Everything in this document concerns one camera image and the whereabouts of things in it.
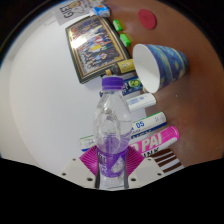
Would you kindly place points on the blue patterned paper cup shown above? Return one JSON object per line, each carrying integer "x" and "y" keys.
{"x": 166, "y": 65}

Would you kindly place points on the white paper gift bag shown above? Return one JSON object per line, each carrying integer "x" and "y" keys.
{"x": 71, "y": 11}

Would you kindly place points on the white bottle with blue cap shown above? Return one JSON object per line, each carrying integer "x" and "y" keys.
{"x": 141, "y": 102}

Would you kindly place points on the clear bottle with purple label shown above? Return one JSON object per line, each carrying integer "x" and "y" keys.
{"x": 111, "y": 160}

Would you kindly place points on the blue and white tissue pack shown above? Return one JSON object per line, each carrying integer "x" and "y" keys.
{"x": 100, "y": 10}

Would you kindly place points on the flat round red coaster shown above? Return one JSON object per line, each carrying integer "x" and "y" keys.
{"x": 147, "y": 19}

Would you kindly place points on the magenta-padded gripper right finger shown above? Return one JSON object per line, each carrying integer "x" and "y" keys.
{"x": 146, "y": 171}

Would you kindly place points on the brown wooden chair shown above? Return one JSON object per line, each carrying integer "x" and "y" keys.
{"x": 166, "y": 160}

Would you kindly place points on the framed group photo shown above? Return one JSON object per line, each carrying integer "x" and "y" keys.
{"x": 95, "y": 50}

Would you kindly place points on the dark blue pump bottle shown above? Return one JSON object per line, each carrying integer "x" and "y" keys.
{"x": 131, "y": 86}

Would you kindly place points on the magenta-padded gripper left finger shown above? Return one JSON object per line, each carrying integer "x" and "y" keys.
{"x": 76, "y": 173}

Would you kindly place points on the pink and white tube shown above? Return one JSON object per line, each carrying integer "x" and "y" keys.
{"x": 156, "y": 140}

